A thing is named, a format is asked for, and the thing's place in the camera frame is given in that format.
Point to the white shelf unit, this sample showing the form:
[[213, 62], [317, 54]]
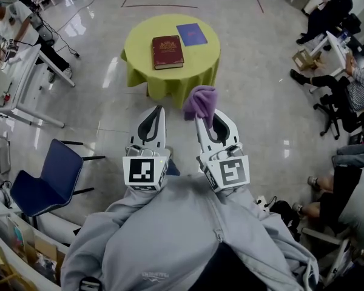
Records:
[[33, 247]]

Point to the dark red book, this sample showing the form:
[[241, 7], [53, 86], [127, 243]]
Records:
[[167, 51]]

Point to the person's right forearm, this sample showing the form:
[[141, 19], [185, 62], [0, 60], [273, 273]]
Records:
[[239, 200]]

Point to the round table with yellow-green cloth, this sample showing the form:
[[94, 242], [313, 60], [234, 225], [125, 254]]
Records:
[[200, 68]]

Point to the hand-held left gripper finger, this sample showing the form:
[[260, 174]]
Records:
[[161, 132], [136, 132]]

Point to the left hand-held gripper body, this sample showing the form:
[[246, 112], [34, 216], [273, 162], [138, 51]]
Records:
[[139, 170]]

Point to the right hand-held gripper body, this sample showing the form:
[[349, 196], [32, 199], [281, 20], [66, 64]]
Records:
[[230, 171]]

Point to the person's grey jacket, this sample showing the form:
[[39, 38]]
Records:
[[170, 238]]

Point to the blue booklet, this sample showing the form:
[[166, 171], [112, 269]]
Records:
[[191, 34]]

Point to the cardboard box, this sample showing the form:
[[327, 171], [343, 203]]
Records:
[[304, 60]]

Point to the blue chair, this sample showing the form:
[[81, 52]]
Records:
[[45, 180]]

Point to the person's jeans leg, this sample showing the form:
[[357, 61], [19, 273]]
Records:
[[173, 165]]

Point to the white power strip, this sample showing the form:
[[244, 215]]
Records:
[[261, 202]]

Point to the person's left forearm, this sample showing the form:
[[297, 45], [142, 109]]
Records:
[[133, 200]]

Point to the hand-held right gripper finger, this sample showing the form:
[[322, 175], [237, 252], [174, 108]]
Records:
[[233, 132], [202, 138]]

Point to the purple cloth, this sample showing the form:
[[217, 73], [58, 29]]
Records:
[[200, 102]]

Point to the black office chair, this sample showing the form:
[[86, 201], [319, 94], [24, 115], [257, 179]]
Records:
[[336, 114]]

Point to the white table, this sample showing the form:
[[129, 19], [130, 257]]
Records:
[[336, 45], [24, 68]]

